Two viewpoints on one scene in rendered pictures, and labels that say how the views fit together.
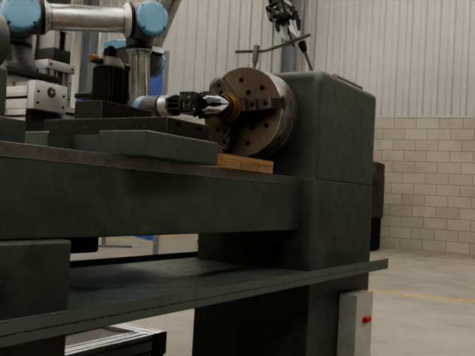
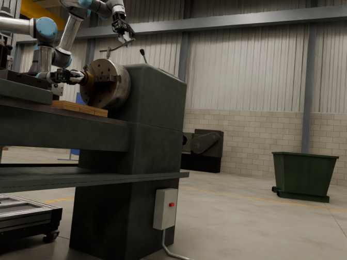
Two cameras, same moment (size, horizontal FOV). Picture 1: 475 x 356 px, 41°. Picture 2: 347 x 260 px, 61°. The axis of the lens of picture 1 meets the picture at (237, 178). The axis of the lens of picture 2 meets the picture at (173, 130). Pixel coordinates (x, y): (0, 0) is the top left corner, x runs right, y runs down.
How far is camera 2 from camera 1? 61 cm
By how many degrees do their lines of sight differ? 2
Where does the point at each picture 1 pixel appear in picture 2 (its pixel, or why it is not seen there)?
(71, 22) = not seen: outside the picture
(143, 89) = (45, 69)
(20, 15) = not seen: outside the picture
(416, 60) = (240, 83)
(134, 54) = (41, 49)
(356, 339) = (163, 215)
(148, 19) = (43, 27)
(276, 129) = (114, 93)
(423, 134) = (242, 118)
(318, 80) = (143, 68)
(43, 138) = not seen: outside the picture
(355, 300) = (163, 193)
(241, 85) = (98, 68)
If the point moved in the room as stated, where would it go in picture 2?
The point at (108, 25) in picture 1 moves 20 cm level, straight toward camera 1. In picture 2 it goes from (18, 29) to (8, 14)
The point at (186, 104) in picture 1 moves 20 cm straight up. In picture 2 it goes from (60, 75) to (64, 41)
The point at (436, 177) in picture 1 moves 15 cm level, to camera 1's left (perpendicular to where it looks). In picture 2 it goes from (248, 139) to (244, 139)
